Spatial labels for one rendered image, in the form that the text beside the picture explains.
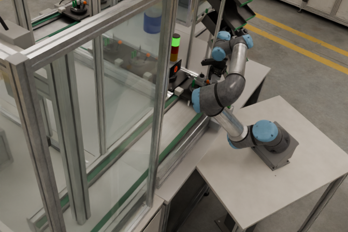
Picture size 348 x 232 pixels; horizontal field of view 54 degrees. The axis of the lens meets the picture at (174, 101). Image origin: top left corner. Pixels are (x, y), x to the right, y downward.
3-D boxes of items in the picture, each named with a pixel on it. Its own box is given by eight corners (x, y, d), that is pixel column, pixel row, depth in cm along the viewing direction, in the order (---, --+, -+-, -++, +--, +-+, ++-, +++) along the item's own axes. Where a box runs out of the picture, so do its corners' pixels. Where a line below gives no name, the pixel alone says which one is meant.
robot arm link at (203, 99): (260, 149, 185) (216, 98, 147) (235, 153, 192) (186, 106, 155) (259, 129, 191) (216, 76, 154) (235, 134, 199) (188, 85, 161)
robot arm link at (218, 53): (227, 45, 177) (230, 35, 185) (208, 52, 182) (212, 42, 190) (233, 58, 180) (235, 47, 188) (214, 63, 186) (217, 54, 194)
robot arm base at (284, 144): (295, 142, 187) (290, 138, 180) (273, 158, 191) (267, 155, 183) (279, 122, 196) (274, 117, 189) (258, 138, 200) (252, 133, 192)
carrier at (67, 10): (99, 12, 293) (98, -2, 285) (79, 22, 277) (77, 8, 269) (78, 3, 302) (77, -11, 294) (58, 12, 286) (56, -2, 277)
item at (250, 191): (358, 168, 204) (360, 165, 202) (241, 232, 165) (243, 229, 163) (278, 98, 248) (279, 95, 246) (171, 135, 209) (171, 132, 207)
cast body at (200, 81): (206, 84, 219) (208, 75, 215) (203, 87, 216) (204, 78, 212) (195, 78, 222) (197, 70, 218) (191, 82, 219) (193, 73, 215)
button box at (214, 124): (232, 113, 220) (234, 105, 216) (217, 131, 206) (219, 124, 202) (222, 108, 222) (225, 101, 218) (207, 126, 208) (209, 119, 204)
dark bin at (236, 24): (245, 25, 217) (251, 17, 211) (233, 31, 209) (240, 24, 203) (217, -7, 221) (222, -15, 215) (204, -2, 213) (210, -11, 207)
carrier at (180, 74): (190, 76, 237) (192, 61, 228) (171, 93, 220) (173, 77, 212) (161, 63, 245) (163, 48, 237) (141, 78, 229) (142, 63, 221)
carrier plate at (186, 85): (222, 91, 228) (223, 88, 226) (205, 110, 212) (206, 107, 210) (192, 76, 236) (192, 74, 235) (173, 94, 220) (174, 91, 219)
